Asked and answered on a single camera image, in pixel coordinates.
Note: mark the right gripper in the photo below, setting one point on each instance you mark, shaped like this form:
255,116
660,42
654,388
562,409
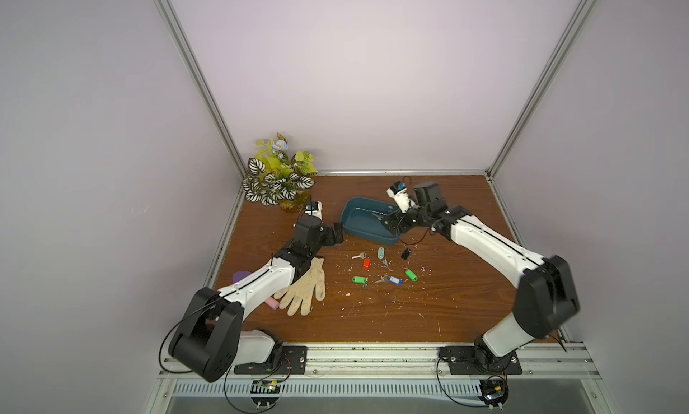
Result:
396,220

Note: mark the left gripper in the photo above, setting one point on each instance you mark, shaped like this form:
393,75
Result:
336,236

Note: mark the teal plastic storage box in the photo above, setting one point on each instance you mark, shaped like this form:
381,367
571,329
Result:
363,218

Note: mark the red tag key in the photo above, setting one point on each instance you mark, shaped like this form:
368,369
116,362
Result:
364,258

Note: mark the mint tag key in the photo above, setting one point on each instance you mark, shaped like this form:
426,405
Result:
381,257

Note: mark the green tag key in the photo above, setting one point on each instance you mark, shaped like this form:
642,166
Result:
360,280
411,275

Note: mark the blue tag key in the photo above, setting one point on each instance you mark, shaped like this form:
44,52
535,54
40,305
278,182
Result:
390,280

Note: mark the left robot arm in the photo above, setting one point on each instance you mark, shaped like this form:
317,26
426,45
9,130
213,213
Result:
209,339

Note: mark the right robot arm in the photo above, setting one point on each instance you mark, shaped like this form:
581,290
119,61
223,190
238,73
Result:
545,298

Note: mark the potted plant in amber vase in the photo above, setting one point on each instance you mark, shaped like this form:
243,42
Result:
277,178

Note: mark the cream knit work glove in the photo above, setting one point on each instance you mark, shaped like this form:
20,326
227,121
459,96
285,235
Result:
310,287

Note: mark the purple pink toy shovel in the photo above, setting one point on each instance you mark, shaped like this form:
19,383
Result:
241,275

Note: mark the left connector board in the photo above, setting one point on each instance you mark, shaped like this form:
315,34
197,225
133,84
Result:
265,393

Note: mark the connector board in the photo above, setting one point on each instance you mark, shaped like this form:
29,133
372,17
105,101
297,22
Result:
265,393
494,391

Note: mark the right connector board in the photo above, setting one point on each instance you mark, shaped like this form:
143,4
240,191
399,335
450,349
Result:
494,391

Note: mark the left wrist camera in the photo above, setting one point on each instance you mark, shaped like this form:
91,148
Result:
314,208

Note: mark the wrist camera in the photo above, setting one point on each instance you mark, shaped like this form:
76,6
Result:
314,208
398,192

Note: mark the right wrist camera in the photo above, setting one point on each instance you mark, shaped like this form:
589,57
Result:
398,192

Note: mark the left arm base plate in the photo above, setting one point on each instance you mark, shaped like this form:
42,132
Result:
285,360

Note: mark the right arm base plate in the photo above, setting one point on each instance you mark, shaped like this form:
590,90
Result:
469,361

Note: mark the aluminium front rail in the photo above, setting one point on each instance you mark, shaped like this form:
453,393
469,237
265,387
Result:
538,360

